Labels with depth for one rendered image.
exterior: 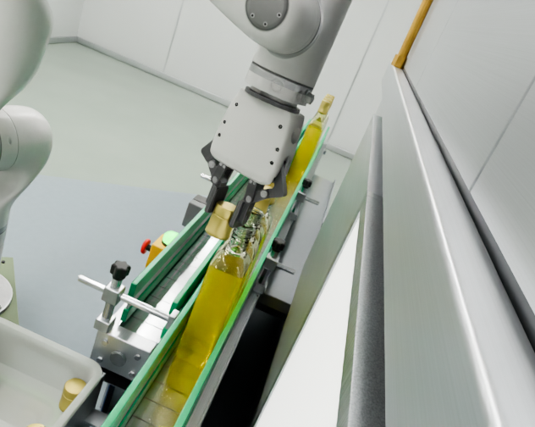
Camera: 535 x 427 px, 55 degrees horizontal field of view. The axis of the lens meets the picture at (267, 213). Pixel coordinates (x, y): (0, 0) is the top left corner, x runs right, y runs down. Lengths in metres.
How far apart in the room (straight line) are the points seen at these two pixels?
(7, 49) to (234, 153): 0.44
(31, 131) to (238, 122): 0.51
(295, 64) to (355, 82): 6.04
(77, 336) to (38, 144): 0.49
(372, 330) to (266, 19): 0.36
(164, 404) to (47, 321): 0.61
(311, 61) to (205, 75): 6.39
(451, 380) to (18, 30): 0.85
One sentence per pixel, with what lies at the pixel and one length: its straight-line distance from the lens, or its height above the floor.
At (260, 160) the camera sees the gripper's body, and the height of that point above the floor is 1.44.
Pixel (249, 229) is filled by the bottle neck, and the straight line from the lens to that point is 0.76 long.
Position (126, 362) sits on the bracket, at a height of 1.02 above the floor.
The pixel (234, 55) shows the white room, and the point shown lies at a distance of 6.86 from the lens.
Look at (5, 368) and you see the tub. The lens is 0.98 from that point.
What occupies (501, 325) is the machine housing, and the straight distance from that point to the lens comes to 0.19.
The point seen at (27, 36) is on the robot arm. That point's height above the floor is 1.42.
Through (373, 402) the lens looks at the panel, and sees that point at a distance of 0.25.
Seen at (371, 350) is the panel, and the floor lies 1.49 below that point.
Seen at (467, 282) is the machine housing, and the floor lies 1.56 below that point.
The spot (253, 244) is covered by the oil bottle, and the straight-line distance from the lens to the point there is 0.83.
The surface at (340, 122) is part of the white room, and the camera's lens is 6.73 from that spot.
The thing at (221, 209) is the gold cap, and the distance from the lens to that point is 0.68.
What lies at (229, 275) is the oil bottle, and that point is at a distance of 0.78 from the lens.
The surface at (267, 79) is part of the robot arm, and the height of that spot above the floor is 1.53.
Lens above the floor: 1.63
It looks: 23 degrees down
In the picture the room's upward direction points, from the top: 22 degrees clockwise
